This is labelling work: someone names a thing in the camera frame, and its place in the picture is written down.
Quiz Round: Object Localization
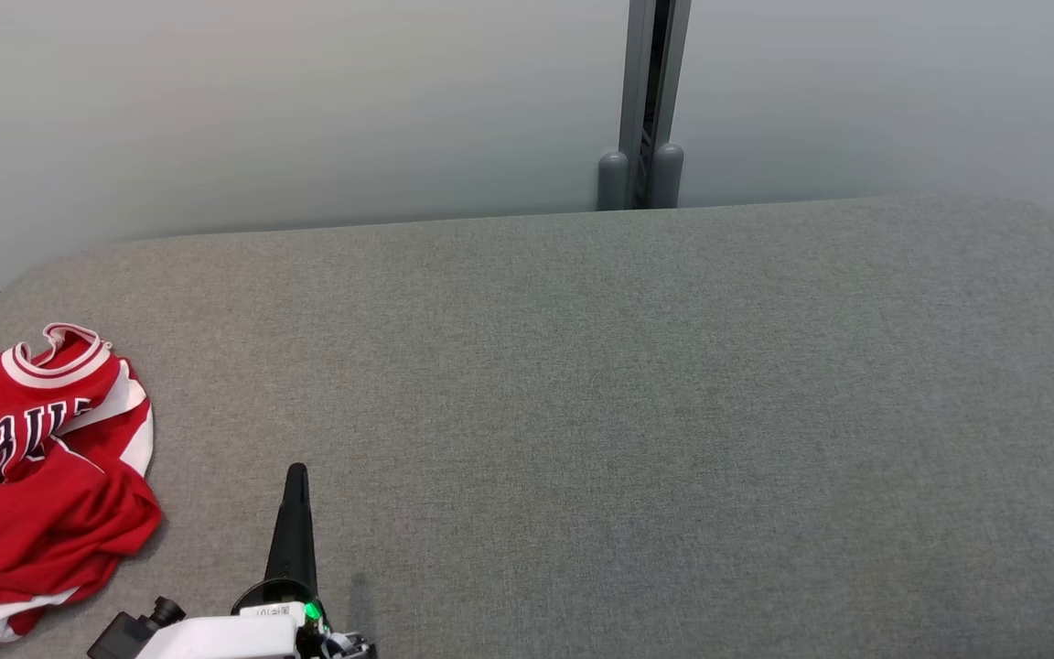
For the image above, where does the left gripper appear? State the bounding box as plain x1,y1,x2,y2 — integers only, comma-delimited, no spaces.
138,462,377,659

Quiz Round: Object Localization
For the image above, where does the grey wall partition post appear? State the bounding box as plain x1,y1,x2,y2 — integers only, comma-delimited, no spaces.
597,0,693,211

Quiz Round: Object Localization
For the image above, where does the red white basketball jersey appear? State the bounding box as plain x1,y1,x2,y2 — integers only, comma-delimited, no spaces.
0,322,164,646

